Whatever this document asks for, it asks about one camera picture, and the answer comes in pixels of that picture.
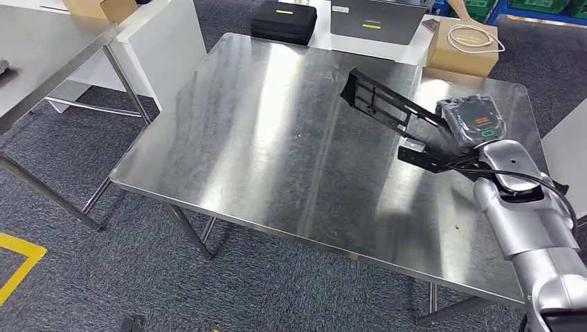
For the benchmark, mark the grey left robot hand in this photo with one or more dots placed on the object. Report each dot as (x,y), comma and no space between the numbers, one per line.
(133,324)

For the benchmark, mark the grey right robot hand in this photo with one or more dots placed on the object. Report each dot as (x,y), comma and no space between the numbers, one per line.
(472,121)

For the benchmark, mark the long black plastic frame part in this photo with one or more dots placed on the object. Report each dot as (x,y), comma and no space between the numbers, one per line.
(349,89)

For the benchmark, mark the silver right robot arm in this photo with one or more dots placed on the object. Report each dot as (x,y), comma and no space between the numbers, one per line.
(527,220)

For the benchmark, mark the person's forearm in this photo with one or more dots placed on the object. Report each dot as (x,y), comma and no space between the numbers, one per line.
(461,11)

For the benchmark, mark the blue metal shelf rack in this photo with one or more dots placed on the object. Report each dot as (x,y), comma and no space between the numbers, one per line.
(500,16)

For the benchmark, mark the stainless steel workbench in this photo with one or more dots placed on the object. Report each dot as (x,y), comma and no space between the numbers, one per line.
(275,137)

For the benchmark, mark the cardboard box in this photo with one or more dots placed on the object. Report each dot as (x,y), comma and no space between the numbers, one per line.
(458,59)
(119,9)

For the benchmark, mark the white side panel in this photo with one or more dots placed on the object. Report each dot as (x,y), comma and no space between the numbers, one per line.
(568,151)

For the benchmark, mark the dark smartphone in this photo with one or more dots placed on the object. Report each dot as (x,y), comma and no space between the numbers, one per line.
(430,25)

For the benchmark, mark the green plastic crate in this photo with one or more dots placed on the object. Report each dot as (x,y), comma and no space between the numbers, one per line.
(541,4)
(479,7)

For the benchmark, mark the yellow floor tape square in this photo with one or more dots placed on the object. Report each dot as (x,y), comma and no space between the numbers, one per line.
(25,249)

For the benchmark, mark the grey laptop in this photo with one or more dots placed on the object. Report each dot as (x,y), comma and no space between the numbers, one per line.
(376,18)

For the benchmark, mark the black zip case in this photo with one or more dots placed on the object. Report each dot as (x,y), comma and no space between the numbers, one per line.
(284,25)

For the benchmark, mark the grey stamped metal panel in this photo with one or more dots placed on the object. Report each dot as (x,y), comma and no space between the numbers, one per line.
(7,73)

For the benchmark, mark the stainless steel table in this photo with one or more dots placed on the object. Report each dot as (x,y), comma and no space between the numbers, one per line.
(46,55)

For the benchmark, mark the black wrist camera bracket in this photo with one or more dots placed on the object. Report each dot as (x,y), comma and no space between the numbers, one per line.
(426,160)

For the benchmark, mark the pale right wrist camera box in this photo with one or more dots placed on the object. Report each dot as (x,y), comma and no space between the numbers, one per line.
(414,143)

